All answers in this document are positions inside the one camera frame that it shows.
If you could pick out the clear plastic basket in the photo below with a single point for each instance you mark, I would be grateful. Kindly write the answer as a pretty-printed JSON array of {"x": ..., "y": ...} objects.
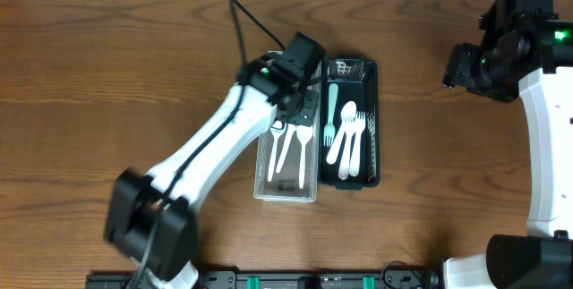
[{"x": 284, "y": 186}]

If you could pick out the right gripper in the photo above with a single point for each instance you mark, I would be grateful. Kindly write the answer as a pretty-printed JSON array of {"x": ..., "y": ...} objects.
[{"x": 464, "y": 71}]

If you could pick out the black plastic basket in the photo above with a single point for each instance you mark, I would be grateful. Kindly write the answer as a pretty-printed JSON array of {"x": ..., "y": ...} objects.
[{"x": 357, "y": 80}]

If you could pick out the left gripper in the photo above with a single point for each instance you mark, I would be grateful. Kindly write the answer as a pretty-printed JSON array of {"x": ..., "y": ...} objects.
[{"x": 303, "y": 108}]

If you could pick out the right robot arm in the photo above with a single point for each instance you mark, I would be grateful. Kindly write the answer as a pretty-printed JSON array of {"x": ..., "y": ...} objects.
[{"x": 532, "y": 61}]

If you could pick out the black mounting rail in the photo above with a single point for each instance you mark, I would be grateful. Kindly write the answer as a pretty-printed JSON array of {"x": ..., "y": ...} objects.
[{"x": 393, "y": 276}]

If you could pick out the white spoon lowest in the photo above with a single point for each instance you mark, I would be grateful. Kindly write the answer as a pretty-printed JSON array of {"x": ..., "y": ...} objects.
[{"x": 286, "y": 144}]

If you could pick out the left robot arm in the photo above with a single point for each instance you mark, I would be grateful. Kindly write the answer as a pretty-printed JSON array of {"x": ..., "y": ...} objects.
[{"x": 153, "y": 217}]

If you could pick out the white fork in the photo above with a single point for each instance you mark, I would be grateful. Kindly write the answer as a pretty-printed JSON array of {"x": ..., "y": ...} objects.
[
  {"x": 343, "y": 171},
  {"x": 329, "y": 128},
  {"x": 360, "y": 123}
]

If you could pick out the white spoon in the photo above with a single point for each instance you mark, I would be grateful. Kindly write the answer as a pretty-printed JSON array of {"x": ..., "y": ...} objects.
[
  {"x": 304, "y": 134},
  {"x": 347, "y": 114},
  {"x": 276, "y": 130}
]

